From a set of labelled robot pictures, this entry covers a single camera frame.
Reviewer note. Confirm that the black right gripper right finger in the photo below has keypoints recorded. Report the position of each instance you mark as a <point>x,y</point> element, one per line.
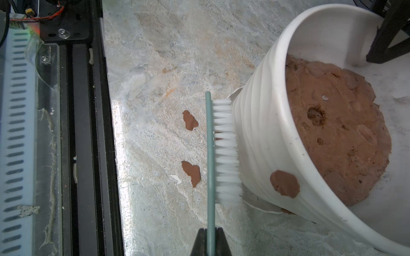
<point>222,247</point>

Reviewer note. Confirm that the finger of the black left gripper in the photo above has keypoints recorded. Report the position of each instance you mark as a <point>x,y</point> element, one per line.
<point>395,19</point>

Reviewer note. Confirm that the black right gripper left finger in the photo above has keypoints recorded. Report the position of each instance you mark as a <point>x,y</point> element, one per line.
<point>200,244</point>

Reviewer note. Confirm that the green white scrub brush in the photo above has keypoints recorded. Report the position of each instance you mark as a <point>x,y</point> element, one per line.
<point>223,175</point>

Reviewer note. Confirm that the white ceramic pot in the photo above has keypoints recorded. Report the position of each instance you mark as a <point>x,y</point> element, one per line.
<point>268,139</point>

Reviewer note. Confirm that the brown mud chunk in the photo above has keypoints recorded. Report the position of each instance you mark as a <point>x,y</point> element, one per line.
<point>193,171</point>
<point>190,121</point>

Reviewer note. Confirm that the mud patch on pot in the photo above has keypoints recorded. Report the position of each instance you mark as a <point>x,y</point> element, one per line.
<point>285,183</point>

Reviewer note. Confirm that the brown mud filling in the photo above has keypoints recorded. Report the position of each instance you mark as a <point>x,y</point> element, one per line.
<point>341,126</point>

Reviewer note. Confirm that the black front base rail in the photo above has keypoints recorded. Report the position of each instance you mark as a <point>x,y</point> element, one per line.
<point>76,199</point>

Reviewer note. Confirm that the white slotted cable duct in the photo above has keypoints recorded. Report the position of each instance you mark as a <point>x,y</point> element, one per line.
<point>18,144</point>

